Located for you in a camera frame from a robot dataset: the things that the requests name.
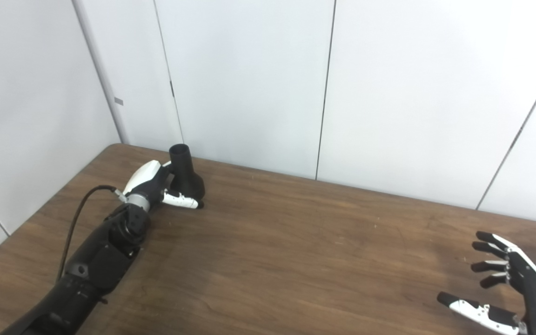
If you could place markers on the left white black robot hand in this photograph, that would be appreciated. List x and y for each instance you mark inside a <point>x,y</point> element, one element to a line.
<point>149,179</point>

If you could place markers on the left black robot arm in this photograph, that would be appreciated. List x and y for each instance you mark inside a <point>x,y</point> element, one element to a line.
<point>100,260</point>

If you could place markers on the black flared nozzle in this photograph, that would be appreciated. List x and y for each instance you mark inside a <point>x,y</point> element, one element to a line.
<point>189,181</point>

